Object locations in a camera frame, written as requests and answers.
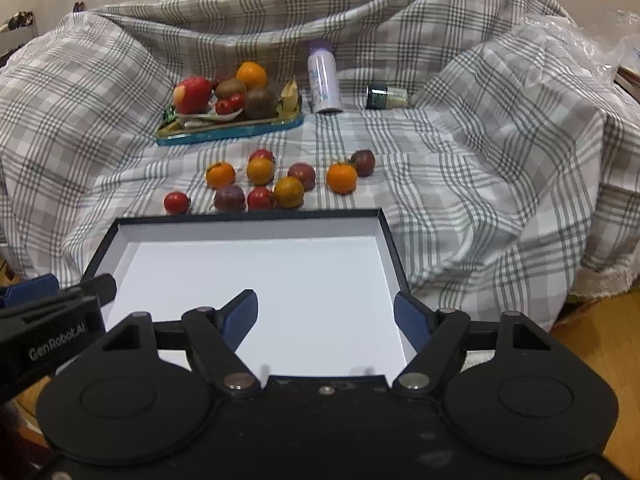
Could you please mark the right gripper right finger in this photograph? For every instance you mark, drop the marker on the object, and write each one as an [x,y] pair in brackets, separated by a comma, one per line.
[437,340]

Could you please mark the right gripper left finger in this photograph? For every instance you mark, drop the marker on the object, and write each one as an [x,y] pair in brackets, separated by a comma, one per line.
[213,337]

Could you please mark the red tomato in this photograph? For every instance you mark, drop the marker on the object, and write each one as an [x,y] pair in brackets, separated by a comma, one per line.
[176,203]
[262,153]
[260,199]

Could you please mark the mandarin with green leaf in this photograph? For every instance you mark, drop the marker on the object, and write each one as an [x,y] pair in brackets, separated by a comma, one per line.
[341,178]

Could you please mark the purple plum front left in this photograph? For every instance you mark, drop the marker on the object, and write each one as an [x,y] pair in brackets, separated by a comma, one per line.
[229,198]

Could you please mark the orange mandarin with stem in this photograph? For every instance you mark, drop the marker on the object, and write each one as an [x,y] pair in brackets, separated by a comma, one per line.
[220,174]

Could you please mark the orange yellow fruit front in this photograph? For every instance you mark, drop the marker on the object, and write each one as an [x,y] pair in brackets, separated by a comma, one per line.
[289,193]

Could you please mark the yellow orange round fruit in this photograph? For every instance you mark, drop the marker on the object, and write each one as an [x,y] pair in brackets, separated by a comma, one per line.
[260,171]

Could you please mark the purple plum middle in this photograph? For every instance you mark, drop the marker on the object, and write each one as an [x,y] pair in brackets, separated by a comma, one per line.
[305,174]

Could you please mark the dark purple plum right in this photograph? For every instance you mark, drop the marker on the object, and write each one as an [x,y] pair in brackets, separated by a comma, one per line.
[364,162]

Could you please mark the red tomato back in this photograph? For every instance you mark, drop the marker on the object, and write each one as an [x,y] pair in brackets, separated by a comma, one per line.
[262,153]

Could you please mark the blue gold tin tray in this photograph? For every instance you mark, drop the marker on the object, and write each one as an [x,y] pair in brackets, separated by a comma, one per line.
[186,133]

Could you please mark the white patterned small plate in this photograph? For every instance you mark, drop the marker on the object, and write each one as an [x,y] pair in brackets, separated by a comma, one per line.
[209,116]

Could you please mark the green foil candy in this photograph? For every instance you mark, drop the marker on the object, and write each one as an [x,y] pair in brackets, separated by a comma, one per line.
[169,114]

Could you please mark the cherry tomato on plate front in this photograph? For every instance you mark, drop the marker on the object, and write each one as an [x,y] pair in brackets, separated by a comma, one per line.
[224,107]

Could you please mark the cherry tomato on plate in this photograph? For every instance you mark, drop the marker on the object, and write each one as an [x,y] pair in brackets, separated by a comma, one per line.
[237,101]
[224,107]

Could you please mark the cherry tomato on plate back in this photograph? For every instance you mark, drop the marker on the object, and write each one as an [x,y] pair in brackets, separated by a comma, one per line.
[237,101]

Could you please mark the large brown round fruit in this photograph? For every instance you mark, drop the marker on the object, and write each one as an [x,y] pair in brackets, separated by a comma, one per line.
[260,103]

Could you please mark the yellow paper wrapper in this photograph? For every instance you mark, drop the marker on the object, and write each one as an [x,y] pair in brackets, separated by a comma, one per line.
[289,97]

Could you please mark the red apple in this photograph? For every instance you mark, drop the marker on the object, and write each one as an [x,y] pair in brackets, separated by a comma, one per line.
[192,95]

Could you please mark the grey plaid sofa cover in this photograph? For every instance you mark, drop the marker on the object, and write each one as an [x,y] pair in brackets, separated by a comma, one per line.
[510,181]

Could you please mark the dark green drink can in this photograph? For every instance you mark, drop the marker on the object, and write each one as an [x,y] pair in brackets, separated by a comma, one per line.
[386,98]

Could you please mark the brown kiwi on plate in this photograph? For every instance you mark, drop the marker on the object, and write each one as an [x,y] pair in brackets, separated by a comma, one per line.
[229,87]

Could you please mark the large orange on tray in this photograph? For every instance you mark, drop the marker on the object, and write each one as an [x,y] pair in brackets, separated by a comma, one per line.
[253,75]

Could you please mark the purple cartoon thermos bottle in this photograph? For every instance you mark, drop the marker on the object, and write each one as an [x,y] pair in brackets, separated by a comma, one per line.
[323,80]

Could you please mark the clear plastic bag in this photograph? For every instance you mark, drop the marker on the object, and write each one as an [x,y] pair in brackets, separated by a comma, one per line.
[607,48]

